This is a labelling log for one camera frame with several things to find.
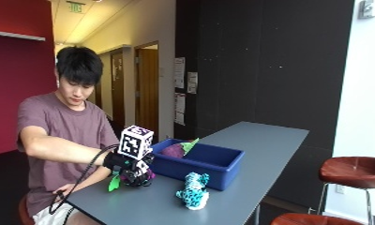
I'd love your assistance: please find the white marker cube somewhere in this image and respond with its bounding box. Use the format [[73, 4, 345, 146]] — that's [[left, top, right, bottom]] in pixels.
[[118, 125, 155, 161]]

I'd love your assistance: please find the teal spotted leopard soft toy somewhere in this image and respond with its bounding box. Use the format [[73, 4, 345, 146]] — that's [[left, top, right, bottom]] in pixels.
[[175, 172, 211, 211]]

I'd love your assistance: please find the blue plastic bin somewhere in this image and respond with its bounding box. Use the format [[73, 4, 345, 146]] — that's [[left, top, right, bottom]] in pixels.
[[149, 138, 246, 191]]

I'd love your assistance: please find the the person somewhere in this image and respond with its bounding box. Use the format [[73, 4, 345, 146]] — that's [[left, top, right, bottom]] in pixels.
[[15, 46, 123, 225]]

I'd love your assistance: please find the white paper notice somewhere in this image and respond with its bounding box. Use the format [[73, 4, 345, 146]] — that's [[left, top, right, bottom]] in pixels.
[[174, 92, 189, 127], [174, 56, 187, 89], [187, 71, 199, 95]]

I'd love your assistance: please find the wooden door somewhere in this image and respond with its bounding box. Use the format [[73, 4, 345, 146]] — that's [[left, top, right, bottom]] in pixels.
[[110, 50, 127, 129], [134, 41, 161, 143]]

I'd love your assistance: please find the brown leather bar stool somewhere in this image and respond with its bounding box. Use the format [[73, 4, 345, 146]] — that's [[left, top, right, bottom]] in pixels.
[[270, 213, 366, 225], [18, 195, 37, 225], [307, 156, 375, 225]]

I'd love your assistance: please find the metal table leg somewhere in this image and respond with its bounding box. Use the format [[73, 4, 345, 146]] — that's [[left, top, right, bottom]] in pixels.
[[254, 204, 263, 225]]

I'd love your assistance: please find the green exit sign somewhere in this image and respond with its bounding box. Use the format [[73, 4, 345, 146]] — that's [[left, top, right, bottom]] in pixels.
[[66, 0, 89, 14]]

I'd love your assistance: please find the black glove cable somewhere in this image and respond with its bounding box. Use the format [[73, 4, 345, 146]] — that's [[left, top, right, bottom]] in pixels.
[[49, 143, 121, 216]]

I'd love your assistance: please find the grey wall shelf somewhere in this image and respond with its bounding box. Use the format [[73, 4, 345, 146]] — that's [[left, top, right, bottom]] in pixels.
[[0, 29, 47, 42]]

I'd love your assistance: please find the grey wall device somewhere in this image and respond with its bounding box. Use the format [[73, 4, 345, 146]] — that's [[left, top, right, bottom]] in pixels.
[[359, 0, 375, 20]]

